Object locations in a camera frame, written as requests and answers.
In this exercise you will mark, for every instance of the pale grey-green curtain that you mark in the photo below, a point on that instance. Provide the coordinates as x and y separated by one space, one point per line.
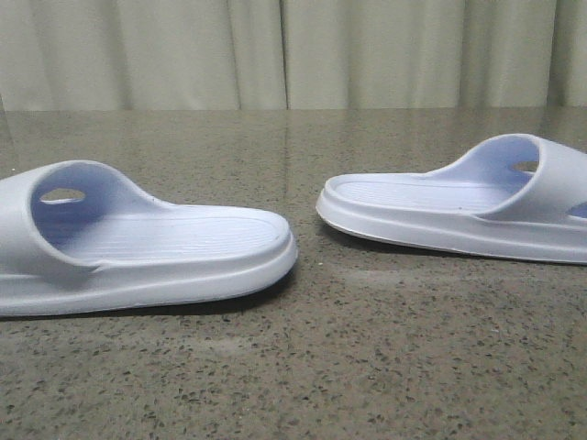
208 55

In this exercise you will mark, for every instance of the light blue slipper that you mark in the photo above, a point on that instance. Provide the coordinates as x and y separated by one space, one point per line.
79 236
515 196

